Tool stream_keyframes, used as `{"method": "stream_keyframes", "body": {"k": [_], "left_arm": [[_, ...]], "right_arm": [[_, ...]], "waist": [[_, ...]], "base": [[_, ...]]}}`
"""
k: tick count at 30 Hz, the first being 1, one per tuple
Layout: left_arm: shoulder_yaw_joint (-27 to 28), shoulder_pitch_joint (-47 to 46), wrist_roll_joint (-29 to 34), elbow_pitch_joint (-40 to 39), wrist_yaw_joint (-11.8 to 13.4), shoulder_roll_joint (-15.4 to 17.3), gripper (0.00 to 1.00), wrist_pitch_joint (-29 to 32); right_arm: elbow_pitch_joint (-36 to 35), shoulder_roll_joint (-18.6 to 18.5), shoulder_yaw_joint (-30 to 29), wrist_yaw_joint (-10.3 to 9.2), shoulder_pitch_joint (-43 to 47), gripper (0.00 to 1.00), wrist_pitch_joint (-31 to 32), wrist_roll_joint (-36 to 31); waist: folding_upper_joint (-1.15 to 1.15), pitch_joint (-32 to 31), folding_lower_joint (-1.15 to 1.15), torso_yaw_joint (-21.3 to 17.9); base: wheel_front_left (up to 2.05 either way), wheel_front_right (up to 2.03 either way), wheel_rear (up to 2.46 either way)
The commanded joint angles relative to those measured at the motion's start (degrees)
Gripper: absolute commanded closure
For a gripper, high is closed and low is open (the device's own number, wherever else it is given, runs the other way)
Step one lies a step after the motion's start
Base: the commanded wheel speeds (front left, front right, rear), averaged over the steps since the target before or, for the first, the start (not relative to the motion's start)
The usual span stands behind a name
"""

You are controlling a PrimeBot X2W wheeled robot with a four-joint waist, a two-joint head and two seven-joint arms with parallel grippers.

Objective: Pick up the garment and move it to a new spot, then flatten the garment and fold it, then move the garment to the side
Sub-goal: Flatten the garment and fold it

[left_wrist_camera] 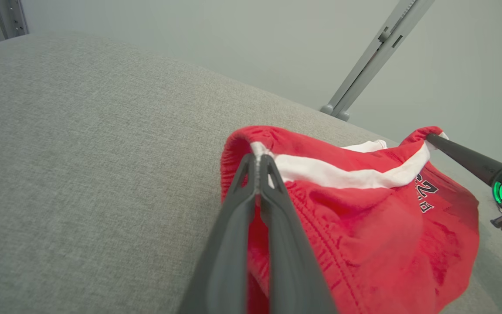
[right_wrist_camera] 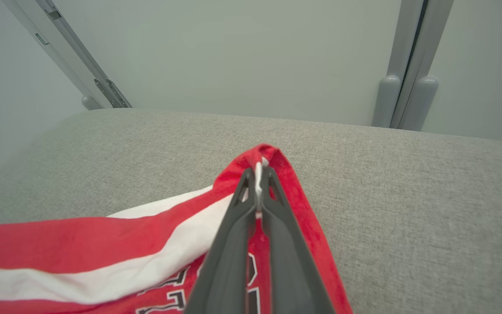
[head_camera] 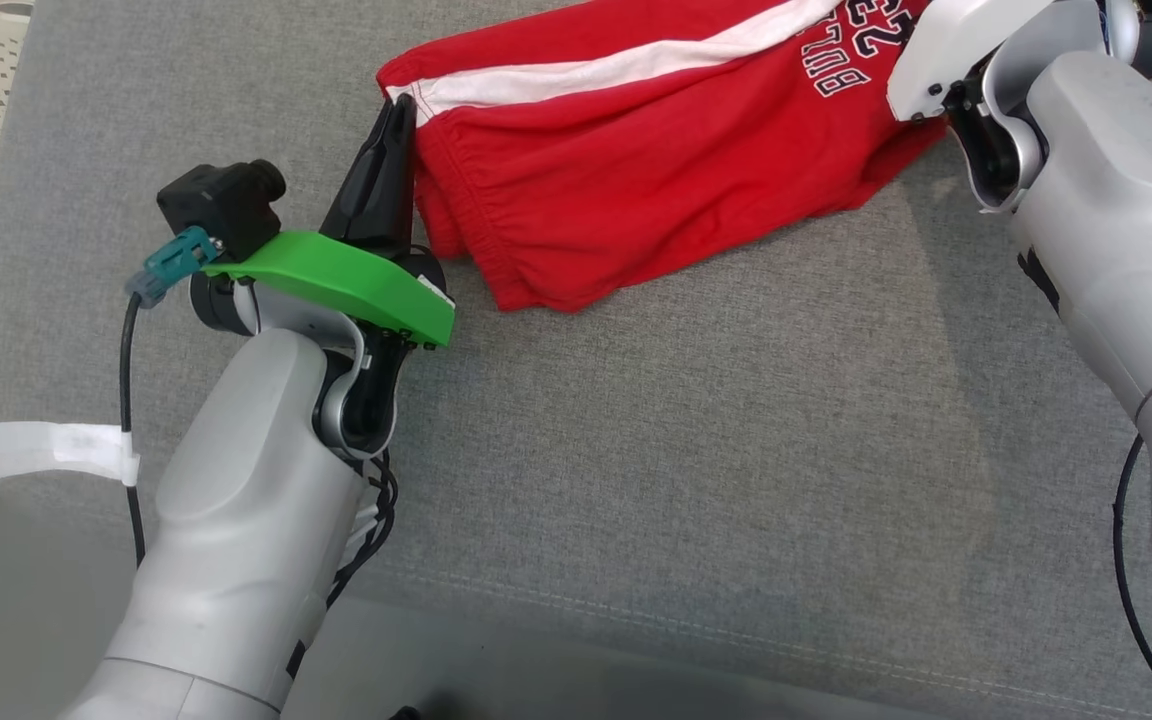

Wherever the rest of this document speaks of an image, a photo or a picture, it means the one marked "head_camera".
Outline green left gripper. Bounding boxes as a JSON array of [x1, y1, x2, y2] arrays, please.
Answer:
[[200, 93, 456, 350]]

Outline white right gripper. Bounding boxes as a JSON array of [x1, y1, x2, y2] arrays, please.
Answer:
[[886, 0, 1055, 124]]

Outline red basketball shorts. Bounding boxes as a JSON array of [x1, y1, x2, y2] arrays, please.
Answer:
[[377, 0, 947, 314]]

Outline grey fabric sofa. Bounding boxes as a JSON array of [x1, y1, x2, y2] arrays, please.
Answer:
[[0, 0, 1152, 720]]

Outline left teal-plug camera cable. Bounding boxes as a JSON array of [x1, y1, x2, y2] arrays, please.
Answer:
[[119, 225, 223, 571]]

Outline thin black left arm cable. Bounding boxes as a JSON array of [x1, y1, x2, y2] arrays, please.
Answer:
[[321, 448, 400, 613]]

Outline white tape cable tag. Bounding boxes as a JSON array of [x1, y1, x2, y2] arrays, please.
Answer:
[[0, 420, 143, 491]]

